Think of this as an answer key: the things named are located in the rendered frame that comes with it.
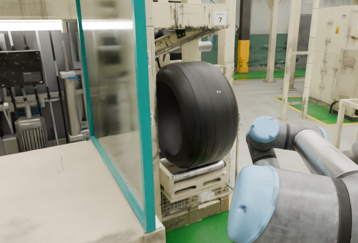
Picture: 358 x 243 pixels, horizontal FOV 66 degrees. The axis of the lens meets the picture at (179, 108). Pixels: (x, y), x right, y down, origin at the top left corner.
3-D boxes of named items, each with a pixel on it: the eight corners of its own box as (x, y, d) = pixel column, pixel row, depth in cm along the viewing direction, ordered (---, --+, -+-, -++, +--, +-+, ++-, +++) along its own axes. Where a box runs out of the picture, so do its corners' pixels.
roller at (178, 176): (170, 185, 142) (170, 177, 141) (167, 180, 146) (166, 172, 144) (226, 168, 157) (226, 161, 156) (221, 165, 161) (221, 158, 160)
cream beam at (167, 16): (138, 30, 149) (136, 1, 145) (124, 30, 170) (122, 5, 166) (229, 29, 176) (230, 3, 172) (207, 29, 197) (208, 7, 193)
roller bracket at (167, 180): (169, 194, 138) (169, 176, 136) (141, 162, 172) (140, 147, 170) (175, 192, 140) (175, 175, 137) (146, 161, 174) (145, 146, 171)
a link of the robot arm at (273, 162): (248, 166, 106) (269, 165, 109) (251, 179, 103) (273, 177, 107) (261, 158, 98) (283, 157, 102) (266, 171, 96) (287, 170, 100)
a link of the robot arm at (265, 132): (287, 116, 92) (281, 130, 103) (251, 112, 94) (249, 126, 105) (286, 143, 88) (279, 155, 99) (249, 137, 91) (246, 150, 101)
